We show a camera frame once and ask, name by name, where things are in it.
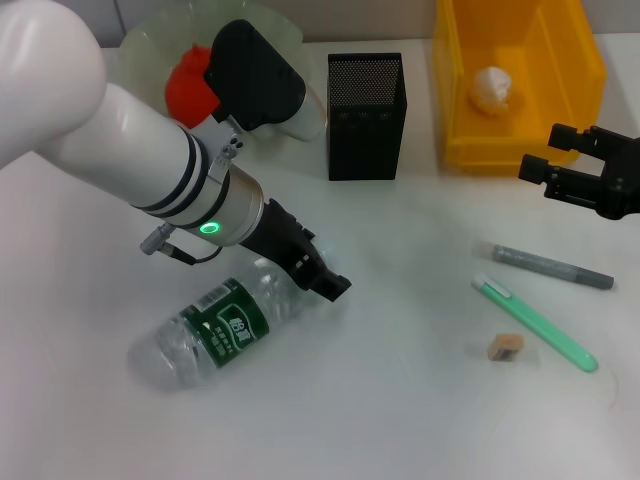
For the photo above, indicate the clear green-label water bottle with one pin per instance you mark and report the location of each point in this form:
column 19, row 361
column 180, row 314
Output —
column 235, row 325

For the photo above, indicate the red-orange toy orange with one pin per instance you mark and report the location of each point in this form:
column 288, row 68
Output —
column 187, row 90

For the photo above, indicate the green pen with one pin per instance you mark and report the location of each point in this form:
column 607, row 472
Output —
column 540, row 325

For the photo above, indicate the pale green glass fruit bowl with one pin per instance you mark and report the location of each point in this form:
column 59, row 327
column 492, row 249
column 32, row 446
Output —
column 145, row 55

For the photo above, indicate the white paper ball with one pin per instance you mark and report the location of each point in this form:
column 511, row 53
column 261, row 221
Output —
column 492, row 87

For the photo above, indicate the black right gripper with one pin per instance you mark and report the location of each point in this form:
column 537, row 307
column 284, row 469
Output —
column 622, row 175

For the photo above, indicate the small wooden pencil sharpener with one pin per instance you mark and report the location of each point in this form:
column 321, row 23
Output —
column 505, row 347

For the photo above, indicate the black mesh pen holder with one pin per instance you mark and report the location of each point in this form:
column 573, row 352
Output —
column 365, row 100

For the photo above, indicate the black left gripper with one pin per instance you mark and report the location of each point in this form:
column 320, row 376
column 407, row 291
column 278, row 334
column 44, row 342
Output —
column 285, row 240

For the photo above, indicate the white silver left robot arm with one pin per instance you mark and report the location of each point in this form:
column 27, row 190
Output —
column 125, row 140

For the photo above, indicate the yellow plastic bin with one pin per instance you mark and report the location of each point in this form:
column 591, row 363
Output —
column 550, row 50

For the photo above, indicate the grey marker pen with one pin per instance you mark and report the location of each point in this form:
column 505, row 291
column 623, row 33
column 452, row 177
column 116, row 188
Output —
column 540, row 262

